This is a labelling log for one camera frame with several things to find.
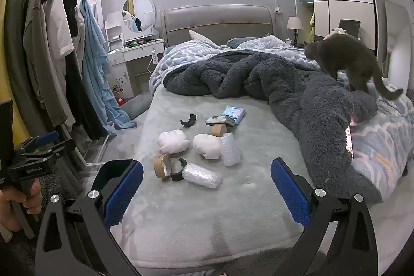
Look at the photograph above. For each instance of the blue patterned duvet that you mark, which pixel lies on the blue patterned duvet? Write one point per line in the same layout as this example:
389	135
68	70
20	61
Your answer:
381	140

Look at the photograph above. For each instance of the white dressing table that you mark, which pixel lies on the white dressing table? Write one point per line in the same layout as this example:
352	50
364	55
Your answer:
135	53

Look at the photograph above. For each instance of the black curved plastic piece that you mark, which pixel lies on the black curved plastic piece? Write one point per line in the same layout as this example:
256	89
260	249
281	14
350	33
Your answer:
187	124

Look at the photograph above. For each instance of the grey floor cushion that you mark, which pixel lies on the grey floor cushion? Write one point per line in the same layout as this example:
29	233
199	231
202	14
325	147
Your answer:
135	105

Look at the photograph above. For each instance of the white table lamp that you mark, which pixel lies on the white table lamp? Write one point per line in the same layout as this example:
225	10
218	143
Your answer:
149	19

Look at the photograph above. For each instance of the clear bubble wrap piece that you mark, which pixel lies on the clear bubble wrap piece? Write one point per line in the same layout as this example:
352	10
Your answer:
202	175
229	151

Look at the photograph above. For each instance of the bedside lamp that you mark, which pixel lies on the bedside lamp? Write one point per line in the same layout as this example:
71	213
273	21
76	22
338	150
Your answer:
294	23

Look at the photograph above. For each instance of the white pillow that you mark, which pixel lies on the white pillow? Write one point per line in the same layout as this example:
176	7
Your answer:
200	36

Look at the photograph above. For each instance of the silver white wrapper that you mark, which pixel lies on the silver white wrapper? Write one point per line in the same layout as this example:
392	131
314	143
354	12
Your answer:
216	119

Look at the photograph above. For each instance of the white door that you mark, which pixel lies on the white door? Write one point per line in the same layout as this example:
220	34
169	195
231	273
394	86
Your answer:
397	43

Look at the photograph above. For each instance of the teal pillow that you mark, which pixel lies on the teal pillow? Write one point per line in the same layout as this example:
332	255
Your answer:
239	42

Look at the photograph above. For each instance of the white power strip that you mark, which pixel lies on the white power strip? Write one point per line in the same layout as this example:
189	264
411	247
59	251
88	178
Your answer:
154	56

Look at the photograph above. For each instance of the grey padded headboard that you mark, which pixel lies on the grey padded headboard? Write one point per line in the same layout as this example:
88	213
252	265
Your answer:
220	22

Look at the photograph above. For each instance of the light blue robe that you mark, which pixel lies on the light blue robe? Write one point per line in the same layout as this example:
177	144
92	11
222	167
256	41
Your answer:
95	69

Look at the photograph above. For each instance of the brown cardboard tape roll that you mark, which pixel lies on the brown cardboard tape roll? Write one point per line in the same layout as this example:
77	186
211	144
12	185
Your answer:
223	130
159	166

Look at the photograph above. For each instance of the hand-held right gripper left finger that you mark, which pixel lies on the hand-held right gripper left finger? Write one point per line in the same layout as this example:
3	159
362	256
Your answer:
124	195

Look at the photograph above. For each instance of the grey cat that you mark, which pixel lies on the grey cat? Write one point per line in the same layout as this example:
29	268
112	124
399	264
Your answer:
342	56

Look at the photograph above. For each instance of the round mirror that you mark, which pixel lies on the round mirror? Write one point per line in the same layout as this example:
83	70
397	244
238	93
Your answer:
142	9

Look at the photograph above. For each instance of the dark grey fleece blanket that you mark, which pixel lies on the dark grey fleece blanket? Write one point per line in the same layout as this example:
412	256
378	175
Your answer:
258	75

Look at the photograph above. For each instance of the lit phone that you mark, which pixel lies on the lit phone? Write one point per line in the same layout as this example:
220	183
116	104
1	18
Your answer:
350	141

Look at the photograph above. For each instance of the grey hanging garment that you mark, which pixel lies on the grey hanging garment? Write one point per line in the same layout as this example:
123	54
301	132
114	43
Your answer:
35	53

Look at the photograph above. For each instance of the white paper ball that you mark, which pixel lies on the white paper ball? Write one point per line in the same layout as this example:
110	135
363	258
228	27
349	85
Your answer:
173	141
207	146

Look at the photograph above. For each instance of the blue tissue packet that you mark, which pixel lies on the blue tissue packet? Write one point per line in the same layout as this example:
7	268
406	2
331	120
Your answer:
234	113

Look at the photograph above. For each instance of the white clothes rack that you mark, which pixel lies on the white clothes rack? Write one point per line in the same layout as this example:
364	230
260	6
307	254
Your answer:
92	150

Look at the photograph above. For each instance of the person's left hand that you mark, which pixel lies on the person's left hand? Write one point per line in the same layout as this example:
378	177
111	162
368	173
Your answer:
13	208

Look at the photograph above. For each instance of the black chair back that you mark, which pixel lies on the black chair back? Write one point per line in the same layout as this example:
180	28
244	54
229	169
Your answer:
352	27

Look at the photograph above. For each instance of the white shirt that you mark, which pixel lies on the white shirt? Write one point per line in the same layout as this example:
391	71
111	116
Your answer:
61	33

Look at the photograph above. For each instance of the yellow cloth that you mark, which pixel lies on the yellow cloth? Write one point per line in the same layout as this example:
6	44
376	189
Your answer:
9	69

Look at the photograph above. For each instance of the black coat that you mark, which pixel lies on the black coat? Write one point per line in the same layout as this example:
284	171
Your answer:
81	101

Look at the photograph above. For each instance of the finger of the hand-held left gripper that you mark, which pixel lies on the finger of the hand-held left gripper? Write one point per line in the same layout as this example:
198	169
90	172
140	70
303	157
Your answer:
48	137
61	146

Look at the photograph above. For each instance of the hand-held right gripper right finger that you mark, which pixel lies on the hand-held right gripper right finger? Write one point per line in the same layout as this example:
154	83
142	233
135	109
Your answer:
289	195

